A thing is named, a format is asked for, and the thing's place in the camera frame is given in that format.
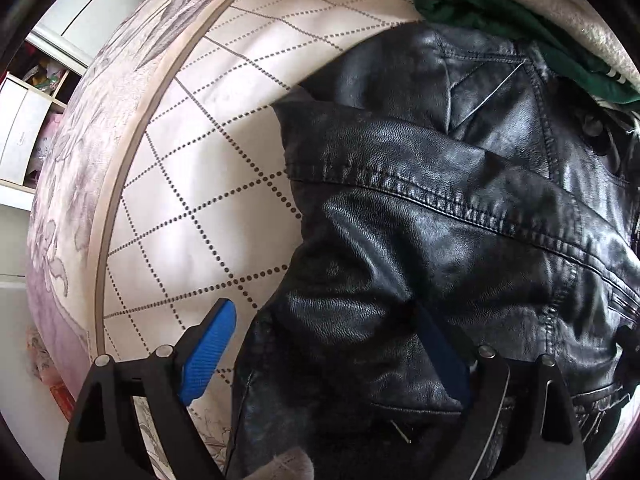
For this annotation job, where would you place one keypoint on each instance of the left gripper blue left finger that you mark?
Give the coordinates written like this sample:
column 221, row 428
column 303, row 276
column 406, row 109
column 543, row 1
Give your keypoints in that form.
column 104, row 440

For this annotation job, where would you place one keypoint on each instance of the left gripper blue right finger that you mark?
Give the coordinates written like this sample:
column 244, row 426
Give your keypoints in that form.
column 546, row 441

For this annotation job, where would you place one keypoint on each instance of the black leather jacket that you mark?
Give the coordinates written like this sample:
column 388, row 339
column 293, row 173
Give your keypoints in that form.
column 440, row 168

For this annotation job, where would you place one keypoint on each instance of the floral bed sheet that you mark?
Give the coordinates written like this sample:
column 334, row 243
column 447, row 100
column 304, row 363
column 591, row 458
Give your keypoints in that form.
column 165, row 188

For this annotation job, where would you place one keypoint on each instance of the white drawer unit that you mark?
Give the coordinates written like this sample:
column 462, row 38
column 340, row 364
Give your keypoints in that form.
column 24, row 111

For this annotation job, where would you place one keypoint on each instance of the green knit garment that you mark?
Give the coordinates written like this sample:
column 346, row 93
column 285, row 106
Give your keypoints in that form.
column 561, row 55

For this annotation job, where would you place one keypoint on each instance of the white wardrobe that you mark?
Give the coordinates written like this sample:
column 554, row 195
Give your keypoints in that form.
column 73, row 31

